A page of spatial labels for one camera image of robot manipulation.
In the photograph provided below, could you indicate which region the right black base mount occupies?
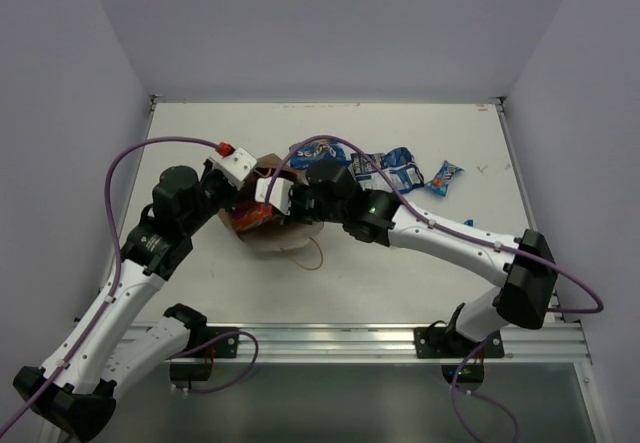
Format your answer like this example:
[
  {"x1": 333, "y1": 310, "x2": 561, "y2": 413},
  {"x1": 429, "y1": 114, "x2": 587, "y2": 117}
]
[{"x1": 413, "y1": 320, "x2": 505, "y2": 387}]

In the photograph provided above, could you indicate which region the blue white cookie bag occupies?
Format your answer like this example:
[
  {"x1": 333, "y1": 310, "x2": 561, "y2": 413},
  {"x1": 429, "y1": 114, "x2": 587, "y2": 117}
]
[{"x1": 350, "y1": 147, "x2": 424, "y2": 194}]

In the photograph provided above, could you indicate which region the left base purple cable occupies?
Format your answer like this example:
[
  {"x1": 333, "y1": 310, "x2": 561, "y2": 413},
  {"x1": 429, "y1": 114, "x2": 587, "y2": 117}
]
[{"x1": 172, "y1": 330, "x2": 261, "y2": 397}]

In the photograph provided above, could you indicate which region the blue Doritos bag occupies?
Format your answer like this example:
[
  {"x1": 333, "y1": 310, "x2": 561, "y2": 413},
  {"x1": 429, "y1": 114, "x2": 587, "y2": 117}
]
[{"x1": 288, "y1": 138, "x2": 351, "y2": 171}]

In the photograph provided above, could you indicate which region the aluminium front rail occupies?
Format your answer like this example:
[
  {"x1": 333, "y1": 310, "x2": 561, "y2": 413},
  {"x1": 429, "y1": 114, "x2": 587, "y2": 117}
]
[{"x1": 236, "y1": 323, "x2": 591, "y2": 364}]

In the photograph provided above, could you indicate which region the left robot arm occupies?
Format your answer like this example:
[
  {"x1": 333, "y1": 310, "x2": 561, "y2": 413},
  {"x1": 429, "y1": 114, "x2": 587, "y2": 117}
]
[{"x1": 13, "y1": 157, "x2": 252, "y2": 442}]

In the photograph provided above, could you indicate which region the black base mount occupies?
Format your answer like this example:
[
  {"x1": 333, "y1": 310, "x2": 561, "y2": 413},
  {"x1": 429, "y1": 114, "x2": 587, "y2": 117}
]
[
  {"x1": 413, "y1": 320, "x2": 505, "y2": 387},
  {"x1": 169, "y1": 326, "x2": 238, "y2": 387}
]

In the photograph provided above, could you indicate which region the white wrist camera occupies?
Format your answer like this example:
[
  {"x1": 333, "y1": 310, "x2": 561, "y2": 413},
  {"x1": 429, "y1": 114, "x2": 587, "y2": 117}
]
[
  {"x1": 213, "y1": 148, "x2": 257, "y2": 189},
  {"x1": 254, "y1": 177, "x2": 294, "y2": 215}
]

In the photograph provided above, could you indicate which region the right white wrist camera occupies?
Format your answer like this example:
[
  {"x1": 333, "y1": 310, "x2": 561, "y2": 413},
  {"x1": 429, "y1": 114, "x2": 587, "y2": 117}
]
[{"x1": 254, "y1": 177, "x2": 294, "y2": 215}]

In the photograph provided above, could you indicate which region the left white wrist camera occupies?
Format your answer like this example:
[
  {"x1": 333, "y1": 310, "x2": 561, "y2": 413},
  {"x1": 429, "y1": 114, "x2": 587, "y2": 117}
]
[{"x1": 213, "y1": 148, "x2": 257, "y2": 189}]

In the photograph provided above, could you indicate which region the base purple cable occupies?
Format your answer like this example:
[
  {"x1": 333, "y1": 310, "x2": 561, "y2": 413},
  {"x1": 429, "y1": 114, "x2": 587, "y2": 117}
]
[
  {"x1": 172, "y1": 330, "x2": 261, "y2": 397},
  {"x1": 447, "y1": 340, "x2": 521, "y2": 443}
]

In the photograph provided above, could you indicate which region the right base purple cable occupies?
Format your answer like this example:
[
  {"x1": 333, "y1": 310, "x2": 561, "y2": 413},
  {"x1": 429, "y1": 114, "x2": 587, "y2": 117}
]
[{"x1": 447, "y1": 340, "x2": 521, "y2": 443}]

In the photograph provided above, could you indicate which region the orange snack bag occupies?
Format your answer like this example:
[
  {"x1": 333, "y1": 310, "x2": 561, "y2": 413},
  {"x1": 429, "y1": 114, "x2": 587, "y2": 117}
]
[{"x1": 230, "y1": 202, "x2": 275, "y2": 232}]

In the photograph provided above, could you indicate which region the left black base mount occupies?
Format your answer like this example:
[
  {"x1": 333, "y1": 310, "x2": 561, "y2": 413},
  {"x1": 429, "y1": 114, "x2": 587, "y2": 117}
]
[{"x1": 169, "y1": 326, "x2": 238, "y2": 387}]

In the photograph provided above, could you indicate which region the small blue M&M pack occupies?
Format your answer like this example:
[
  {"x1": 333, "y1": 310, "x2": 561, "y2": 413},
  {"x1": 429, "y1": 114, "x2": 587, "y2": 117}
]
[{"x1": 425, "y1": 160, "x2": 464, "y2": 197}]

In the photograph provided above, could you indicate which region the brown paper bag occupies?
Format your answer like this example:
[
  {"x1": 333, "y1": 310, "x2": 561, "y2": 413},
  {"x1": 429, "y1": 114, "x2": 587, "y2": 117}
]
[{"x1": 217, "y1": 153, "x2": 324, "y2": 271}]

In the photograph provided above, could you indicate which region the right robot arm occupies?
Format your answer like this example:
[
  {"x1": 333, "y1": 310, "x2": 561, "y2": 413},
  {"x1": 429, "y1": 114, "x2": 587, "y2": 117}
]
[{"x1": 271, "y1": 161, "x2": 557, "y2": 356}]

